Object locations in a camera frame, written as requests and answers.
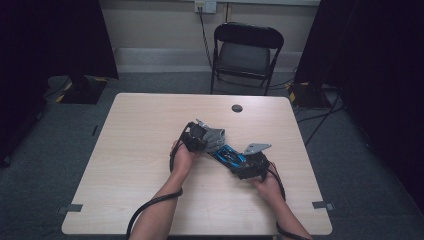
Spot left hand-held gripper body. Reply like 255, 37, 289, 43
181, 119, 210, 153

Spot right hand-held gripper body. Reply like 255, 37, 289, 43
233, 143, 272, 181

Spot blue toy car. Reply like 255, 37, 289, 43
212, 144, 248, 170

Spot person's left hand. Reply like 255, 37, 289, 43
169, 139, 202, 182

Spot person's right hand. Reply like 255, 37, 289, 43
250, 161, 285, 205

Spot grey tape strip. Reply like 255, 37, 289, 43
56, 203, 84, 215
311, 200, 334, 212

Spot black stand base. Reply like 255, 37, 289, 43
287, 81, 333, 110
59, 74, 109, 105

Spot black folding chair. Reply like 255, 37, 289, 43
209, 21, 285, 97

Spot black curtain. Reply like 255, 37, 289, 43
0, 0, 120, 164
294, 0, 424, 212

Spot right hand-held gripper cable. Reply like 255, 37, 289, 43
265, 161, 313, 240

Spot hand-held gripper cable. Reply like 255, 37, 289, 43
125, 121, 196, 240
265, 161, 313, 240

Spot left hand-held gripper cable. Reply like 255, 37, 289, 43
125, 121, 196, 240

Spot black floor cables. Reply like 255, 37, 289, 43
295, 91, 346, 148

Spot black wall socket cable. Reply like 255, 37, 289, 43
198, 6, 214, 68

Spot white wall socket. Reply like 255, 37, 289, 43
194, 0, 218, 15

